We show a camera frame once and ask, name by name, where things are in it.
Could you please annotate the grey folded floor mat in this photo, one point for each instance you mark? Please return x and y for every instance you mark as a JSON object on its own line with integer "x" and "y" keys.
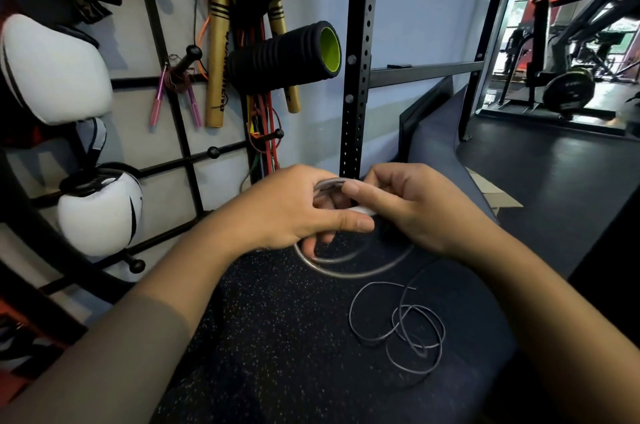
{"x": 440, "y": 139}

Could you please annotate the black foam roller green core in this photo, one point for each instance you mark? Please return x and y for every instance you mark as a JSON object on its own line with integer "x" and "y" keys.
{"x": 280, "y": 59}

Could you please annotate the small white boxing glove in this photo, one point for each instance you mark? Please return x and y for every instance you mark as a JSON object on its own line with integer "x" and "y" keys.
{"x": 97, "y": 219}

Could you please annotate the long gold stick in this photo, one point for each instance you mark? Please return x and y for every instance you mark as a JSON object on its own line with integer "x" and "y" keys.
{"x": 218, "y": 54}

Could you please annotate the black exercise machine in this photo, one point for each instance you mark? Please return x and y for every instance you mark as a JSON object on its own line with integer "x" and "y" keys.
{"x": 570, "y": 89}

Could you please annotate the red resistance bands bundle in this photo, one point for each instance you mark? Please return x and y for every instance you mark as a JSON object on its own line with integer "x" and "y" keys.
{"x": 265, "y": 129}

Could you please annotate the person's right forearm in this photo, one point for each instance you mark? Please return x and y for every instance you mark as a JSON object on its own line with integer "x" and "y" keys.
{"x": 560, "y": 329}

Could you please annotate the person's left forearm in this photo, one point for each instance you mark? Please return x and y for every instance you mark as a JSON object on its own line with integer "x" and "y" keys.
{"x": 110, "y": 339}

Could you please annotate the large white boxing glove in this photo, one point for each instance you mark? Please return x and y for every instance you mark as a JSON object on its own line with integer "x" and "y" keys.
{"x": 55, "y": 69}

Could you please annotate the person's left hand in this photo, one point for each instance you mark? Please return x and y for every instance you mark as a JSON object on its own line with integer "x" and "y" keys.
{"x": 280, "y": 214}

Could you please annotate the small black flat device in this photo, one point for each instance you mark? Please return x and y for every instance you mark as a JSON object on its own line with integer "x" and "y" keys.
{"x": 399, "y": 66}

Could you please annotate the flat cardboard piece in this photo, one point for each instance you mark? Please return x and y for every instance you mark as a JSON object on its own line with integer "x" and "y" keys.
{"x": 495, "y": 196}

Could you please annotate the short gold stick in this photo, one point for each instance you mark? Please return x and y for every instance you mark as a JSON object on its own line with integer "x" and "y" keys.
{"x": 292, "y": 99}

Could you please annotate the person's right hand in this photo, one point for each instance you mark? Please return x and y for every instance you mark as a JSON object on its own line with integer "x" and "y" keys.
{"x": 425, "y": 209}

